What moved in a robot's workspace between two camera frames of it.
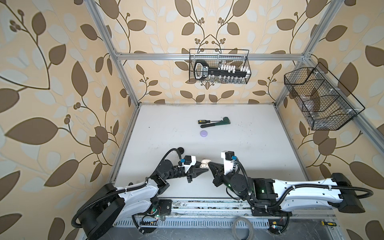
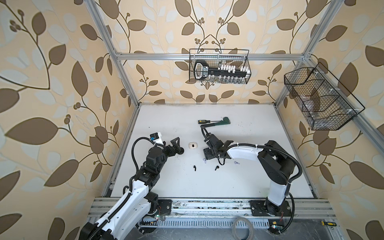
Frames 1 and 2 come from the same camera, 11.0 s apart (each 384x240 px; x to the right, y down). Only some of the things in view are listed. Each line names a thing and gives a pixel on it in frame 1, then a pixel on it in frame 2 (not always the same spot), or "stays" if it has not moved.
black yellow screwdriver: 204,121 stays
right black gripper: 219,173 → 207,154
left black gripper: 196,173 → 172,152
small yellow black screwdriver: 329,223 stays
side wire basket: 326,104 stays
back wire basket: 216,66 stays
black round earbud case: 181,150 stays
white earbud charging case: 204,163 → 193,145
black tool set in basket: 224,73 stays
